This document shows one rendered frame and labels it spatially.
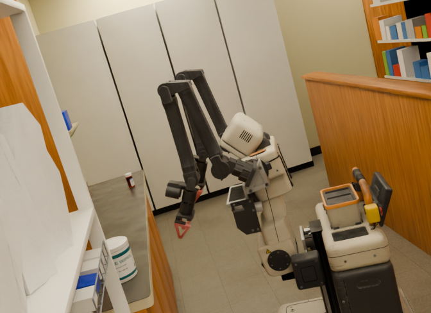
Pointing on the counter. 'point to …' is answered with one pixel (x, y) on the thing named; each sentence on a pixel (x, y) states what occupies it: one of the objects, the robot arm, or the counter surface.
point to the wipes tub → (122, 258)
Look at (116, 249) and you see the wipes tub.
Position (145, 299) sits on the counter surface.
